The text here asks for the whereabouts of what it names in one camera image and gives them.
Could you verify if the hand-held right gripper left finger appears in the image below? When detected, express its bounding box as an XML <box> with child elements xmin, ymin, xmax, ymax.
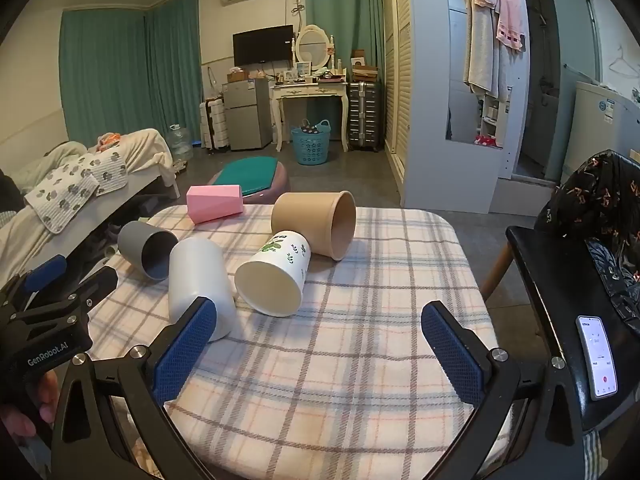
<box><xmin>50</xmin><ymin>296</ymin><xmax>218</xmax><ymax>480</ymax></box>

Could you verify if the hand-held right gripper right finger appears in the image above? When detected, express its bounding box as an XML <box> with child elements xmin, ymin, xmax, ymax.
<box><xmin>421</xmin><ymin>301</ymin><xmax>586</xmax><ymax>480</ymax></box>

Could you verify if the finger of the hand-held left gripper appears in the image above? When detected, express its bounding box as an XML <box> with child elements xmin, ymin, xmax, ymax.
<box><xmin>0</xmin><ymin>254</ymin><xmax>68</xmax><ymax>318</ymax></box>
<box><xmin>12</xmin><ymin>266</ymin><xmax>120</xmax><ymax>331</ymax></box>

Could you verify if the grey cup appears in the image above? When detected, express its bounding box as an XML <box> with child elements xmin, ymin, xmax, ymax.
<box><xmin>117</xmin><ymin>221</ymin><xmax>179</xmax><ymax>282</ymax></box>

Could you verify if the white frosted plastic cup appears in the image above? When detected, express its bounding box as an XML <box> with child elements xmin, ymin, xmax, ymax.
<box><xmin>168</xmin><ymin>237</ymin><xmax>237</xmax><ymax>343</ymax></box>

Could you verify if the white leaf print paper cup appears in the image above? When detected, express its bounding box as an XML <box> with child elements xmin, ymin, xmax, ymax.
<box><xmin>234</xmin><ymin>230</ymin><xmax>313</xmax><ymax>318</ymax></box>

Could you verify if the pink box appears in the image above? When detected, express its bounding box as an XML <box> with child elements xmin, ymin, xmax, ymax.
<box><xmin>186</xmin><ymin>185</ymin><xmax>245</xmax><ymax>225</ymax></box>

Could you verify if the brown paper cup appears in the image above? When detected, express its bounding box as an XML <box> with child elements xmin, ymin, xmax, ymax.
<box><xmin>271</xmin><ymin>190</ymin><xmax>357</xmax><ymax>261</ymax></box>

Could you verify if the person's left hand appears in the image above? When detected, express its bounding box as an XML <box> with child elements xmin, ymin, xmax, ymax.
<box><xmin>0</xmin><ymin>370</ymin><xmax>61</xmax><ymax>443</ymax></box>

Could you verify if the leaf print pillow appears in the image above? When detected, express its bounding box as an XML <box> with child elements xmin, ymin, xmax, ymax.
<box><xmin>24</xmin><ymin>164</ymin><xmax>100</xmax><ymax>235</ymax></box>
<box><xmin>75</xmin><ymin>149</ymin><xmax>129</xmax><ymax>197</ymax></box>

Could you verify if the black chair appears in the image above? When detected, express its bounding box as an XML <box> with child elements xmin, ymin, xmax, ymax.
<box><xmin>480</xmin><ymin>225</ymin><xmax>640</xmax><ymax>433</ymax></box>

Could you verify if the bed with beige cover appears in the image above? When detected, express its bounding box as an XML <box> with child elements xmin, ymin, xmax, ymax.
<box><xmin>0</xmin><ymin>128</ymin><xmax>181</xmax><ymax>288</ymax></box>

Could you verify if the white smartphone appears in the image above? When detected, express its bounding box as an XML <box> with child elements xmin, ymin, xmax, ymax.
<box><xmin>576</xmin><ymin>315</ymin><xmax>619</xmax><ymax>401</ymax></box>

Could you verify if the clear water jug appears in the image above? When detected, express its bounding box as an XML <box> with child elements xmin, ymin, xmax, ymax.
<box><xmin>167</xmin><ymin>124</ymin><xmax>194</xmax><ymax>162</ymax></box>

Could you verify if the round stool green cushion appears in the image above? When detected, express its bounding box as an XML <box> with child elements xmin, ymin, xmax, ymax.
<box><xmin>208</xmin><ymin>161</ymin><xmax>290</xmax><ymax>205</ymax></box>

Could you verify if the pale suitcase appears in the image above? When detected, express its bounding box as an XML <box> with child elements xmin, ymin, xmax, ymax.
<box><xmin>200</xmin><ymin>98</ymin><xmax>229</xmax><ymax>151</ymax></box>

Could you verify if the black printed plastic bag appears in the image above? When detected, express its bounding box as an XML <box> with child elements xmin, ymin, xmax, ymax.
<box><xmin>537</xmin><ymin>150</ymin><xmax>640</xmax><ymax>336</ymax></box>

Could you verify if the green curtain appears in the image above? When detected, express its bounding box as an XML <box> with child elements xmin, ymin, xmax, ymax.
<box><xmin>60</xmin><ymin>2</ymin><xmax>203</xmax><ymax>147</ymax></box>
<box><xmin>304</xmin><ymin>0</ymin><xmax>386</xmax><ymax>84</ymax></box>

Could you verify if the grey small fridge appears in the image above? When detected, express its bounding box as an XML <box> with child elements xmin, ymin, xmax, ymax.
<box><xmin>222</xmin><ymin>78</ymin><xmax>274</xmax><ymax>152</ymax></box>

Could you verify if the blue laundry basket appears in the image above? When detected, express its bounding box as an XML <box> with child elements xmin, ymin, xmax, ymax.
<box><xmin>291</xmin><ymin>119</ymin><xmax>333</xmax><ymax>165</ymax></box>

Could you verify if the white partition cabinet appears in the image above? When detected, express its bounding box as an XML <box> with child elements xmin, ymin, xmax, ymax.
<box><xmin>401</xmin><ymin>0</ymin><xmax>532</xmax><ymax>213</ymax></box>

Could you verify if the silver suitcase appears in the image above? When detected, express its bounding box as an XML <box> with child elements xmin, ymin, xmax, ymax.
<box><xmin>348</xmin><ymin>81</ymin><xmax>381</xmax><ymax>152</ymax></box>

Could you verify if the white washing machine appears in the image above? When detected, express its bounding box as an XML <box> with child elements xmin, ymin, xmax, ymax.
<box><xmin>561</xmin><ymin>81</ymin><xmax>640</xmax><ymax>187</ymax></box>

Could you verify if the white dressing table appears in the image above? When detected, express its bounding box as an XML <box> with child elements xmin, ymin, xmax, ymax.
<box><xmin>271</xmin><ymin>81</ymin><xmax>350</xmax><ymax>153</ymax></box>

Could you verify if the black television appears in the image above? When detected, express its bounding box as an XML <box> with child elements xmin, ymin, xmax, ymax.
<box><xmin>232</xmin><ymin>24</ymin><xmax>295</xmax><ymax>67</ymax></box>

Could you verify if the louvered wardrobe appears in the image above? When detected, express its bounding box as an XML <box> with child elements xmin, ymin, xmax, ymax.
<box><xmin>380</xmin><ymin>0</ymin><xmax>414</xmax><ymax>163</ymax></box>

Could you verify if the cardboard boxes stack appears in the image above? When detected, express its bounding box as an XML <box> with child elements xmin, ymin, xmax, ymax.
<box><xmin>350</xmin><ymin>49</ymin><xmax>380</xmax><ymax>84</ymax></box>

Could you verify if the beige hanging towel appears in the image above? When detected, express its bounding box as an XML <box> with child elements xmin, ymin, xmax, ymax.
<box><xmin>464</xmin><ymin>0</ymin><xmax>509</xmax><ymax>99</ymax></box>

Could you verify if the white oval vanity mirror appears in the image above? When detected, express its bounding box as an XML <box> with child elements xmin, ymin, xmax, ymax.
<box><xmin>295</xmin><ymin>24</ymin><xmax>332</xmax><ymax>74</ymax></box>

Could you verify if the white clothes hanger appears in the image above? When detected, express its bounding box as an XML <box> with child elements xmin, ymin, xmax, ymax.
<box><xmin>609</xmin><ymin>46</ymin><xmax>640</xmax><ymax>79</ymax></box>

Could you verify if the pink hanging towel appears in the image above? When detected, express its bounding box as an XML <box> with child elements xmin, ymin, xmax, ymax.
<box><xmin>495</xmin><ymin>0</ymin><xmax>527</xmax><ymax>54</ymax></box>

